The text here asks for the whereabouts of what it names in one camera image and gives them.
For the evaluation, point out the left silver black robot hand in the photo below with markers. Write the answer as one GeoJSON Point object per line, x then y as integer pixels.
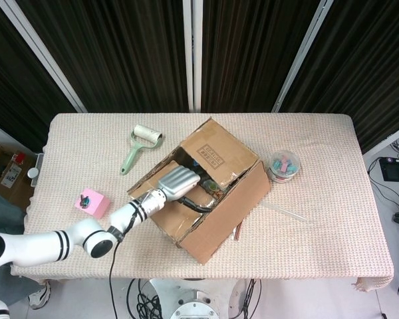
{"type": "Point", "coordinates": [179, 181]}

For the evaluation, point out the cardboard box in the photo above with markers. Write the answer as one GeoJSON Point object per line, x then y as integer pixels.
{"type": "Point", "coordinates": [226, 216]}
{"type": "Point", "coordinates": [6, 172]}

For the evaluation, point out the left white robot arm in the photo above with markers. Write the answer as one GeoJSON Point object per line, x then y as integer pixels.
{"type": "Point", "coordinates": [36, 246]}

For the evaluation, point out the pink cube box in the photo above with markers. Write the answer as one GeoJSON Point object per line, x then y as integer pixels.
{"type": "Point", "coordinates": [94, 207]}

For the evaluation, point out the dark binder clip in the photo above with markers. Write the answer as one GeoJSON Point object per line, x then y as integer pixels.
{"type": "Point", "coordinates": [85, 201]}

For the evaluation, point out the clear jar of binder clips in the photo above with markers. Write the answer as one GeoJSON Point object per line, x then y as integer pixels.
{"type": "Point", "coordinates": [283, 166]}

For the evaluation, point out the clear plastic tube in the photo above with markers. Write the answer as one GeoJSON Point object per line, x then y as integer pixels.
{"type": "Point", "coordinates": [286, 212]}

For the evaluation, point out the beige woven tablecloth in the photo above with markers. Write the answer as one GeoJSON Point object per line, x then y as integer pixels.
{"type": "Point", "coordinates": [286, 252]}

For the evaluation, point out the dark pleated curtain panel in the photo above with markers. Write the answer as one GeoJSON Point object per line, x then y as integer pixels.
{"type": "Point", "coordinates": [10, 99]}
{"type": "Point", "coordinates": [369, 66]}
{"type": "Point", "coordinates": [252, 56]}
{"type": "Point", "coordinates": [119, 56]}

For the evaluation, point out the white device with gray knob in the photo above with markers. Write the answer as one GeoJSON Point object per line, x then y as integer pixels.
{"type": "Point", "coordinates": [34, 172]}

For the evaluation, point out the cardboard box on floor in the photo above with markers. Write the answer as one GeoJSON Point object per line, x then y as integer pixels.
{"type": "Point", "coordinates": [6, 172]}

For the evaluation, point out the person leg in blue jeans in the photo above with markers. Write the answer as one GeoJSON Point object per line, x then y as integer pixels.
{"type": "Point", "coordinates": [3, 212]}

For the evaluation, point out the white sneaker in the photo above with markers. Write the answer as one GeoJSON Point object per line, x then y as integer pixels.
{"type": "Point", "coordinates": [40, 295]}

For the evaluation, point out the black laptop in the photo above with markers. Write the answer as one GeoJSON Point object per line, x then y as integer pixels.
{"type": "Point", "coordinates": [395, 169]}

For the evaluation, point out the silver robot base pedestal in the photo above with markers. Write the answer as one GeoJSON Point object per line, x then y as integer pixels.
{"type": "Point", "coordinates": [194, 299]}

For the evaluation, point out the white partition frame post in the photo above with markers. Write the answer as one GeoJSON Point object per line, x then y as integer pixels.
{"type": "Point", "coordinates": [302, 56]}
{"type": "Point", "coordinates": [43, 56]}
{"type": "Point", "coordinates": [193, 56]}

